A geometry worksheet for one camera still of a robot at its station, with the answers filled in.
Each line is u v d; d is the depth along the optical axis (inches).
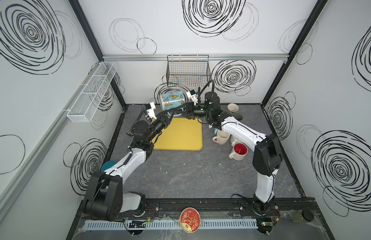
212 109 25.8
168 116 27.8
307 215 25.0
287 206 29.6
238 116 41.2
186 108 27.8
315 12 29.1
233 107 42.2
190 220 26.7
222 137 35.2
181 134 40.0
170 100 27.7
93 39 32.5
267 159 20.1
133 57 36.2
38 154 20.4
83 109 28.4
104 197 16.1
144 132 22.9
